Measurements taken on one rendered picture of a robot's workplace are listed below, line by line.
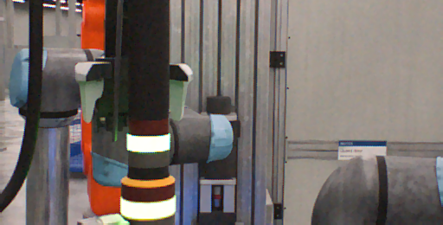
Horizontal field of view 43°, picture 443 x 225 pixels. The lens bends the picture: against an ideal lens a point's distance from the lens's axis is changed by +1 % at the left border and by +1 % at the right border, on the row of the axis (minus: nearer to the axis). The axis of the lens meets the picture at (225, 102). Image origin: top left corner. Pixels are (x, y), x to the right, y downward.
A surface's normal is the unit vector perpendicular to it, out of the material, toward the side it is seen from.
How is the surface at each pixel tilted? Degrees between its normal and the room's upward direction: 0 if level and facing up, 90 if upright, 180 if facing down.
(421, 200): 88
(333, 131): 90
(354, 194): 75
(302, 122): 90
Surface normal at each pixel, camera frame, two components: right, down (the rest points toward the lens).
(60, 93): 0.58, 0.18
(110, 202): 0.29, 0.09
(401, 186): -0.12, -0.29
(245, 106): 0.01, 0.09
